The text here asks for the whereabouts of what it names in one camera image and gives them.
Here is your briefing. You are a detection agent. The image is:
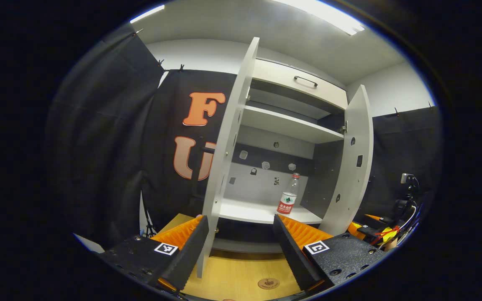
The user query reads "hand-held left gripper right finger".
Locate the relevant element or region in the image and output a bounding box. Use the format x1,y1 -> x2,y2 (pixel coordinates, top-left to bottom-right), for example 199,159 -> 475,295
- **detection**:
273,214 -> 387,292

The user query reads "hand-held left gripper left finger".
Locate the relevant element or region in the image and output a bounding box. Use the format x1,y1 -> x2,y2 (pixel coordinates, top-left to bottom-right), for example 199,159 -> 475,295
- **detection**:
98,215 -> 210,292

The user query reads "clear plastic water bottle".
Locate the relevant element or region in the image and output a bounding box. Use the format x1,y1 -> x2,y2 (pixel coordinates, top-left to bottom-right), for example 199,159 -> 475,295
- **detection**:
277,173 -> 301,216

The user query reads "white cabinet door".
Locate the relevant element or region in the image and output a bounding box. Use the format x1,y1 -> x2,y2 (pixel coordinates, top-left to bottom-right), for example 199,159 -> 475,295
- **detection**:
318,85 -> 374,237
196,37 -> 261,279

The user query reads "black tripod stand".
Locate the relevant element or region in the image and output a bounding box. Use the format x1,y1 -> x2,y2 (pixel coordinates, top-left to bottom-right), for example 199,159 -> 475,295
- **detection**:
141,190 -> 158,239

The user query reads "white cabinet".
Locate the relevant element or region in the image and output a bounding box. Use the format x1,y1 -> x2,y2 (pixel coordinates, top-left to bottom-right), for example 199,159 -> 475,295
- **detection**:
207,58 -> 349,254

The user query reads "wooden table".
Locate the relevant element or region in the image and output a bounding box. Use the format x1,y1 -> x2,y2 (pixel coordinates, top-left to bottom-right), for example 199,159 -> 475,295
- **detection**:
157,213 -> 305,301

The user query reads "black backdrop cloth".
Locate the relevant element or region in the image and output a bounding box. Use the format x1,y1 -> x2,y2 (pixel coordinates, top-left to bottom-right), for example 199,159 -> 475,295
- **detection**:
46,28 -> 242,251
356,107 -> 443,219

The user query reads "white board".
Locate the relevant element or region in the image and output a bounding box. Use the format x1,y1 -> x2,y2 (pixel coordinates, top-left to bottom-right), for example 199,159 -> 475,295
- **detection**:
73,233 -> 106,254

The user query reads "ceiling light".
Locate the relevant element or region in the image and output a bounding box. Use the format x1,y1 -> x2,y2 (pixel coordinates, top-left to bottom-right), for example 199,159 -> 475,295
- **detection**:
272,0 -> 365,36

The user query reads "black door handle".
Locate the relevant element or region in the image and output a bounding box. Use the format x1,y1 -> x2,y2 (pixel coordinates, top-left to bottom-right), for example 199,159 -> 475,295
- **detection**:
190,142 -> 217,198

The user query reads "black cabinet top handle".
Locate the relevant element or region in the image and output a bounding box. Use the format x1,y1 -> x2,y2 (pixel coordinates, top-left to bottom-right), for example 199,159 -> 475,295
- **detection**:
294,76 -> 319,88

